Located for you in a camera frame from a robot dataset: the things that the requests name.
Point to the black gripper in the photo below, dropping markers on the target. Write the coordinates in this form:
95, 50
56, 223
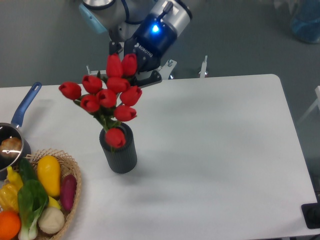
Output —
149, 43

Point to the red tulip bouquet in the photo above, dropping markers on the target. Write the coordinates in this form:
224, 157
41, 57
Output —
109, 99

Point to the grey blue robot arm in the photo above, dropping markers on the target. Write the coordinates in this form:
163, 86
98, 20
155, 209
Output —
102, 15

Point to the dark grey ribbed vase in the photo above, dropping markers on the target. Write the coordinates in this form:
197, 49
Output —
121, 160

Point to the woven bamboo basket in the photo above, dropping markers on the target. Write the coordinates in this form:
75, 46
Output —
68, 166

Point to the yellow squash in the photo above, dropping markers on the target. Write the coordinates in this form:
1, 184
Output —
49, 174

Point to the purple eggplant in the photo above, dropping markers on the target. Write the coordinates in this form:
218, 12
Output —
68, 191

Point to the brown bun in pan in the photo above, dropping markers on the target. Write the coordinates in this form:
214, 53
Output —
11, 147

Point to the green bok choy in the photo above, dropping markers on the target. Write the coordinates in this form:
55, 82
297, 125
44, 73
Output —
32, 199

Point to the blue translucent container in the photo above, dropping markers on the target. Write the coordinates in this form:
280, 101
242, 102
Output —
305, 23

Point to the white garlic bulb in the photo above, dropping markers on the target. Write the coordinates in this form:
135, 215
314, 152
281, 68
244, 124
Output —
51, 220

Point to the yellow bell pepper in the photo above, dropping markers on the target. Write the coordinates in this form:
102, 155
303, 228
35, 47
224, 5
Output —
9, 198

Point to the orange fruit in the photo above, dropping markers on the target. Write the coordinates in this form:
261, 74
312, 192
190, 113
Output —
10, 225

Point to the black device at edge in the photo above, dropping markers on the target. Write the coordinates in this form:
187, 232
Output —
311, 214

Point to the blue handled saucepan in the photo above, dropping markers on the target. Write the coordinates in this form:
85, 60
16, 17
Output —
12, 129

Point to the white chair frame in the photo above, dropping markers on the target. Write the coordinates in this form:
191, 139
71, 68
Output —
314, 105

